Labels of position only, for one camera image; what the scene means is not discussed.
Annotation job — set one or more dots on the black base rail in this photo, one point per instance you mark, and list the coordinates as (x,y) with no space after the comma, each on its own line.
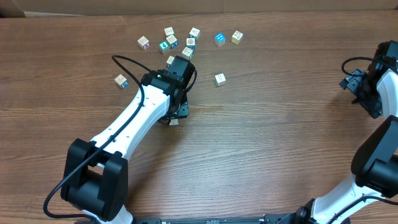
(266,219)

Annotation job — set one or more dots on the blue top wooden block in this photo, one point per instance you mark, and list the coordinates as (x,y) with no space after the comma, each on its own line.
(219,39)

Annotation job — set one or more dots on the wooden block blue X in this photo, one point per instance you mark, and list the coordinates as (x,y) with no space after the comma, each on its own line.
(172,40)

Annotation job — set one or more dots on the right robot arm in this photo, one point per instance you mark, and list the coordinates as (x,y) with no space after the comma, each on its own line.
(374,166)

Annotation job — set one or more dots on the plain top wooden block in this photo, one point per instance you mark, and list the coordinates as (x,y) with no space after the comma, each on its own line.
(169,31)

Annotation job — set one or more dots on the wooden block green four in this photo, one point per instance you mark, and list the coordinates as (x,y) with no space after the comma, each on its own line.
(164,47)

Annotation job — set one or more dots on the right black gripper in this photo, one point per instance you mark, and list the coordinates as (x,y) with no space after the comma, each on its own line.
(374,105)

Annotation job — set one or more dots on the wooden block far blue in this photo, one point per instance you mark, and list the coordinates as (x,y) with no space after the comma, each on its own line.
(194,33)

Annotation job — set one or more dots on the wooden block blue P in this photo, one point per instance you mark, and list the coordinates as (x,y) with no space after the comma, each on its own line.
(169,61)

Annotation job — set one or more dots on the wooden block green letter I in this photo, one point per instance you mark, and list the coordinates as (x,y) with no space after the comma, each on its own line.
(220,79)

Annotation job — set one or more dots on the cardboard backdrop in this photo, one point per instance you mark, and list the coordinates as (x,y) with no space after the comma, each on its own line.
(41,8)

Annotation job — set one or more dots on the yellow wooden block S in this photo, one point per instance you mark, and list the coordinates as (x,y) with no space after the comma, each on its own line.
(174,122)

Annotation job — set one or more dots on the wooden block yellow edge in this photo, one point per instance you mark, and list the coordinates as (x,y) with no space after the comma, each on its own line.
(237,37)

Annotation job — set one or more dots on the wooden block blue five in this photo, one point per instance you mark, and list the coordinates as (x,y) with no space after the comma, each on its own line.
(121,81)

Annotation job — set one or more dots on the wooden block letter L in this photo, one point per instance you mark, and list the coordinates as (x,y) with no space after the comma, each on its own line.
(187,53)

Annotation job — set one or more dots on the wooden block red letter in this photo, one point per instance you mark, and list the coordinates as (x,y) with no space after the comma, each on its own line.
(143,43)

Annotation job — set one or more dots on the wooden block blue side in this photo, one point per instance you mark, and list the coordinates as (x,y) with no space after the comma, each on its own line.
(191,43)

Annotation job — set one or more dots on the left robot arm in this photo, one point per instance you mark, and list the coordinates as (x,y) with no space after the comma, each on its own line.
(96,172)

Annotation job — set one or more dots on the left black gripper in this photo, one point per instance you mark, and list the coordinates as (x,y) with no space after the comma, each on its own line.
(183,109)

